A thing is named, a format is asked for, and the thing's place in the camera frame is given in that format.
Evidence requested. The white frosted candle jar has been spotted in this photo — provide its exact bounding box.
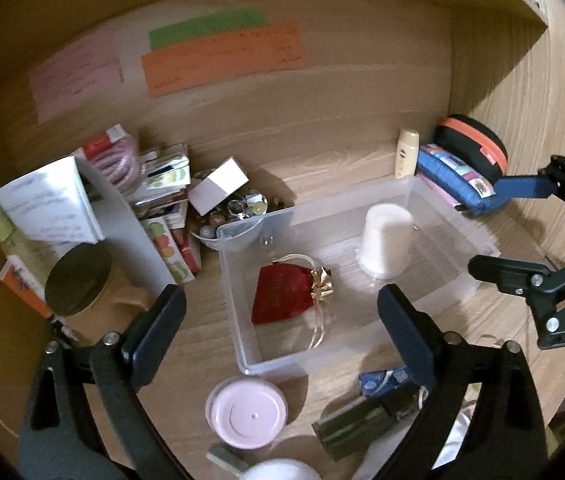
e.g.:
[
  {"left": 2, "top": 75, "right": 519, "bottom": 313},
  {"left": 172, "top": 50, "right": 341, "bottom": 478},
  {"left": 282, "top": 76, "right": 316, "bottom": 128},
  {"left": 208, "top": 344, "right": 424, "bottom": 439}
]
[{"left": 356, "top": 203, "right": 415, "bottom": 281}]

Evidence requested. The pink round lidded jar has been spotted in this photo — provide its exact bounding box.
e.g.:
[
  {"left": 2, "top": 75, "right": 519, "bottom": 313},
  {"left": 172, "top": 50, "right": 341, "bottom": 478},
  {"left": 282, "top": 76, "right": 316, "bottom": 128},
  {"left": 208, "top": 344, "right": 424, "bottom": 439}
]
[{"left": 205, "top": 377, "right": 289, "bottom": 451}]

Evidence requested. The red velvet drawstring pouch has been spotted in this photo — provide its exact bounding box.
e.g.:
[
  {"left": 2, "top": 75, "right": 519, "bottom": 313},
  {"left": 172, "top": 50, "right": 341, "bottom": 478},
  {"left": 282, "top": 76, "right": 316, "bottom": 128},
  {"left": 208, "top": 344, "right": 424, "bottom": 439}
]
[{"left": 251, "top": 252, "right": 333, "bottom": 350}]

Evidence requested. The blue patchwork pouch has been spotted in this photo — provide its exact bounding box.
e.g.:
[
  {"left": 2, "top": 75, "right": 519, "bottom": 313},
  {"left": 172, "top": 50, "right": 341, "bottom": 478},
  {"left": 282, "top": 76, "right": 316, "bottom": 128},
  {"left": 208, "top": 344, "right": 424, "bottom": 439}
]
[{"left": 417, "top": 143, "right": 511, "bottom": 217}]

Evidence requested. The black orange zip case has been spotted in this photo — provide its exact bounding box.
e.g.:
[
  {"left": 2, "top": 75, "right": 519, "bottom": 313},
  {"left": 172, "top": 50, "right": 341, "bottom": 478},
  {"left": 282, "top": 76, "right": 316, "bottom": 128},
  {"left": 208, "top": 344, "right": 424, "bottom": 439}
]
[{"left": 433, "top": 114, "right": 509, "bottom": 184}]

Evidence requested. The blue foil packet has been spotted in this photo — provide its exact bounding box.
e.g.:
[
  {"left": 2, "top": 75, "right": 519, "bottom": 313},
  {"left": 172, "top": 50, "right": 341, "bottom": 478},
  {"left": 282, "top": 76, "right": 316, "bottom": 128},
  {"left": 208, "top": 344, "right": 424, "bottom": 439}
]
[{"left": 359, "top": 366, "right": 413, "bottom": 398}]

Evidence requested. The brown ceramic mug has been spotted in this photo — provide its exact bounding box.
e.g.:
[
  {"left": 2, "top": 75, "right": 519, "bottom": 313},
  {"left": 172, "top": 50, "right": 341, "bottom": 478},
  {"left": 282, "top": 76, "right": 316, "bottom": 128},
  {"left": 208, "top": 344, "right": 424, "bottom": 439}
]
[{"left": 45, "top": 243, "right": 150, "bottom": 344}]

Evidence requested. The cream lotion bottle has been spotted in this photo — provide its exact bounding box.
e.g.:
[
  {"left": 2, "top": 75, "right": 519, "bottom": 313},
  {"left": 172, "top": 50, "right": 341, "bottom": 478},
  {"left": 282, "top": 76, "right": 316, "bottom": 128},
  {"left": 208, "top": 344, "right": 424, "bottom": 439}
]
[{"left": 394, "top": 128, "right": 419, "bottom": 179}]

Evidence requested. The orange book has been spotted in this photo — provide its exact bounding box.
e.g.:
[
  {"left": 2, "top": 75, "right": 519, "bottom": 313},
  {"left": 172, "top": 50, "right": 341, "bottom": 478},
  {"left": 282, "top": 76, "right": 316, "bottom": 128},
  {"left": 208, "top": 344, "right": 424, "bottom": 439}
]
[{"left": 0, "top": 255, "right": 52, "bottom": 318}]

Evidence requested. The fruit print card box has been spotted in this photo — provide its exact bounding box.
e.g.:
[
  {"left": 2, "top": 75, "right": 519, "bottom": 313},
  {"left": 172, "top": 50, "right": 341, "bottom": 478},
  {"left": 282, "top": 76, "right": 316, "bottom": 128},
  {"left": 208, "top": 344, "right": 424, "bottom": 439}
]
[{"left": 140, "top": 218, "right": 194, "bottom": 285}]

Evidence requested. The clear plastic storage bin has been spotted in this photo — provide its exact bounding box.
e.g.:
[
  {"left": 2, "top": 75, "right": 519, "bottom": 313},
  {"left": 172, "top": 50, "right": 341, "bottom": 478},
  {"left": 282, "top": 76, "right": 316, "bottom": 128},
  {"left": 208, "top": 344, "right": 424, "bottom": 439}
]
[{"left": 217, "top": 177, "right": 499, "bottom": 382}]

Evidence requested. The white paper booklet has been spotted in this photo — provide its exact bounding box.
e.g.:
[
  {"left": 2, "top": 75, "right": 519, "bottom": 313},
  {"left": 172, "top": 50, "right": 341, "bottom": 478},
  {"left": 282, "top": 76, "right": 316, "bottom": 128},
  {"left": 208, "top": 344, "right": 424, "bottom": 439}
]
[{"left": 0, "top": 156, "right": 175, "bottom": 296}]

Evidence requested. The stack of small booklets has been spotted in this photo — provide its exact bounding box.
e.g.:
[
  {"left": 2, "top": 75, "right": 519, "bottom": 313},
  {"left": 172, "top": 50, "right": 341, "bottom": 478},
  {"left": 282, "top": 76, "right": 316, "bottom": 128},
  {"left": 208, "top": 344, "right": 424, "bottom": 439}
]
[{"left": 126, "top": 143, "right": 191, "bottom": 220}]

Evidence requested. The glass bowl of trinkets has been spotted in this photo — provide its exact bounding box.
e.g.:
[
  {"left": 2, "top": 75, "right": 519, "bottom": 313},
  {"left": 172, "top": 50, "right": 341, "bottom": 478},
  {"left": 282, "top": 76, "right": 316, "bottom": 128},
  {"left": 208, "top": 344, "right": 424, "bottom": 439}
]
[{"left": 188, "top": 188, "right": 285, "bottom": 252}]

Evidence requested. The small white cardboard box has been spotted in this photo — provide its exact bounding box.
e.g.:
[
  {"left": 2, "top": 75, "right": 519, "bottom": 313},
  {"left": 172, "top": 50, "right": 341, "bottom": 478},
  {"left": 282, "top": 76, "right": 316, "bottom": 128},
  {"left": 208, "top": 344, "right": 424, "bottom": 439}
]
[{"left": 188, "top": 157, "right": 249, "bottom": 216}]

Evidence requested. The orange sticky note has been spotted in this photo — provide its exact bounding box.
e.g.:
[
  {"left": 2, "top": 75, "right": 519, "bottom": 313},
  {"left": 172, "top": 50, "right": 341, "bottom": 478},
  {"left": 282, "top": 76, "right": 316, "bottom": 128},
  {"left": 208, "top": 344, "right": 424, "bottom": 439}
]
[{"left": 141, "top": 24, "right": 304, "bottom": 99}]

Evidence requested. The pink sticky note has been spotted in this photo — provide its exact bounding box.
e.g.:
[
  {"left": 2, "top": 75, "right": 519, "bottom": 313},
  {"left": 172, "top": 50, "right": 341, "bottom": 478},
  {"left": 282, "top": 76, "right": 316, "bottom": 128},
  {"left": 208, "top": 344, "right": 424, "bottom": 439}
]
[{"left": 28, "top": 30, "right": 124, "bottom": 124}]

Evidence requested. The green sticky note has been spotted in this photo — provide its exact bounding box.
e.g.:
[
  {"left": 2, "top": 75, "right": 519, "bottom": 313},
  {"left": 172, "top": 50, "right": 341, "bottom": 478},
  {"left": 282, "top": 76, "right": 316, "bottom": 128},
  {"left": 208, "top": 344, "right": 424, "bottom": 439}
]
[{"left": 148, "top": 9, "right": 266, "bottom": 51}]

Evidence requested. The pink coiled cable pack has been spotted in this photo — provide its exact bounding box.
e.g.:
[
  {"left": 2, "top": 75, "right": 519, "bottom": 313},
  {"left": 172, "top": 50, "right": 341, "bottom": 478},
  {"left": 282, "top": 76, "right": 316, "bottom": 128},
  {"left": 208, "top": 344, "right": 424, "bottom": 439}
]
[{"left": 90, "top": 134, "right": 141, "bottom": 193}]

